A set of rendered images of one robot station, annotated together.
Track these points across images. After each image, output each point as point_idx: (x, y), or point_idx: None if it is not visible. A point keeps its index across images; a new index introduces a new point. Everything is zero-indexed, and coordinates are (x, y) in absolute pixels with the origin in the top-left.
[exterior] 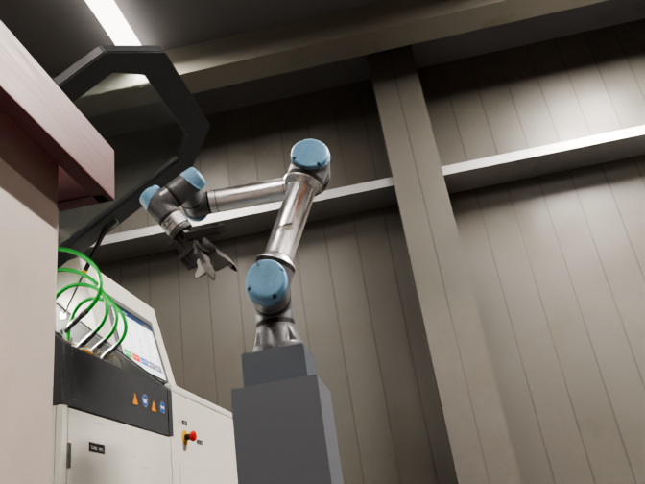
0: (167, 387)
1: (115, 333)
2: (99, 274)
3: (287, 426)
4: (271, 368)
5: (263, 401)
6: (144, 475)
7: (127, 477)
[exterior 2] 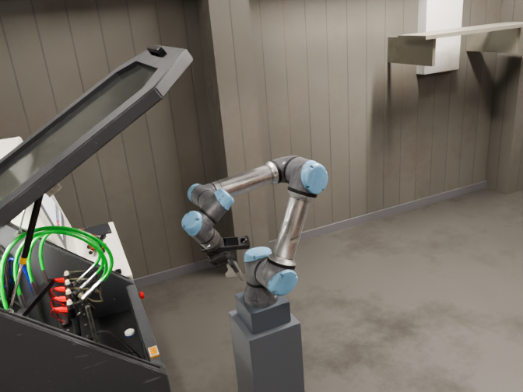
0: (129, 278)
1: (50, 222)
2: (109, 250)
3: (282, 354)
4: (269, 320)
5: (269, 344)
6: None
7: None
